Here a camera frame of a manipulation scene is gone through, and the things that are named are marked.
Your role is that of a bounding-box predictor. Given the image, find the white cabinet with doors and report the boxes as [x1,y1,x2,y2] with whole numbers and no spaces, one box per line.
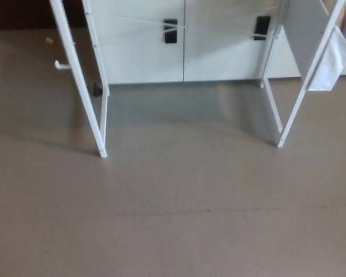
[88,0,302,85]

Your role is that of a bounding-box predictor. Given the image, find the white metal drying rack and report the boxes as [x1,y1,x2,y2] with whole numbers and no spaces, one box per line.
[261,0,346,148]

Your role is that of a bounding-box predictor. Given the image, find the grey partition panel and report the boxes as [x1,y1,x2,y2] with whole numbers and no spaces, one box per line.
[285,0,337,76]

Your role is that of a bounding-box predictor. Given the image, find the white hanging cloth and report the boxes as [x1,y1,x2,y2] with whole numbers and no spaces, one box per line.
[307,26,346,92]

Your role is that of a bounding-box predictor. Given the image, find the white metal desk leg frame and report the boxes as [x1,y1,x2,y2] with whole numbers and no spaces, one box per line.
[49,0,110,159]

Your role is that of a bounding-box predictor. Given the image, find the black cabinet door handle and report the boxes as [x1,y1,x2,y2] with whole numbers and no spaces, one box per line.
[254,16,271,41]
[163,18,178,45]

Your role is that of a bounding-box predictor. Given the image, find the white desk cross brace wires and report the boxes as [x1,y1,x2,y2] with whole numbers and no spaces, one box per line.
[85,5,280,48]

